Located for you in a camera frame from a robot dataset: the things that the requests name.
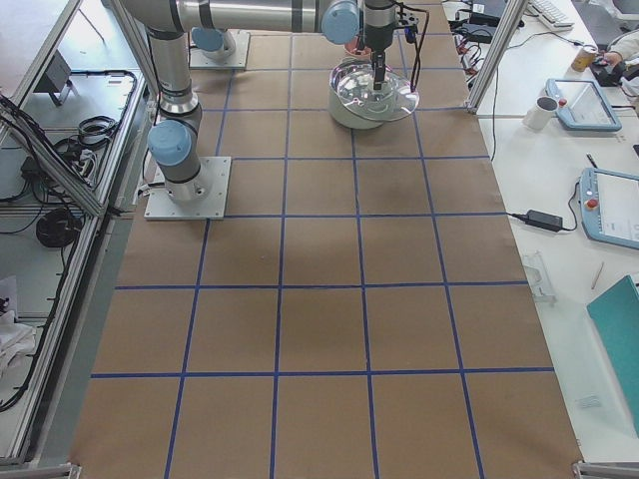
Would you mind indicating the yellow can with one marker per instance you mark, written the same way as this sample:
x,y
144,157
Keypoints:
x,y
584,58

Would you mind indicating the teach pendant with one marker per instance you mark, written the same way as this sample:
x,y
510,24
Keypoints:
x,y
609,206
584,108

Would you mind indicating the glass pot lid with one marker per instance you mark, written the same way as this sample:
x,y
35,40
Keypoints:
x,y
394,100

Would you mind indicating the white mug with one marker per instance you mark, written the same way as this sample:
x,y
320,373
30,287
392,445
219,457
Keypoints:
x,y
540,113

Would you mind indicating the teal folder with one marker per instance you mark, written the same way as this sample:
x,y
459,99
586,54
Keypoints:
x,y
615,315

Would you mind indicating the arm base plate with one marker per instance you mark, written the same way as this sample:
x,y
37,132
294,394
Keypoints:
x,y
204,197
237,61

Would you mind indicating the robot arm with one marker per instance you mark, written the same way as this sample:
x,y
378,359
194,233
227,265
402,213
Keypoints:
x,y
215,44
168,24

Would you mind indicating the aluminium frame post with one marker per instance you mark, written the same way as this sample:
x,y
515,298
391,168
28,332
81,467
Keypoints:
x,y
506,28

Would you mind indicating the far teach pendant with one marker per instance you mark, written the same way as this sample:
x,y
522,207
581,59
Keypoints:
x,y
584,108

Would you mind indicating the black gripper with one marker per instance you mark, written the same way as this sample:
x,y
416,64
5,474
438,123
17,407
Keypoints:
x,y
377,39

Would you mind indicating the pale green cooking pot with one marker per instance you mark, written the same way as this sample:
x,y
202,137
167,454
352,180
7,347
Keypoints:
x,y
352,102

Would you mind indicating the clear plastic holder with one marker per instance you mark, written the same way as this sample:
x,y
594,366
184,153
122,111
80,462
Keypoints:
x,y
538,278

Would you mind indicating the near teach pendant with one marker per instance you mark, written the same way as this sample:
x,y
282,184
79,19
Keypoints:
x,y
609,206

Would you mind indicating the pink bowl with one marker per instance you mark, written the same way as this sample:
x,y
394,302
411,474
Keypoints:
x,y
356,48

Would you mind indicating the black power adapter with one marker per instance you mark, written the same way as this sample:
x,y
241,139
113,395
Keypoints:
x,y
542,220

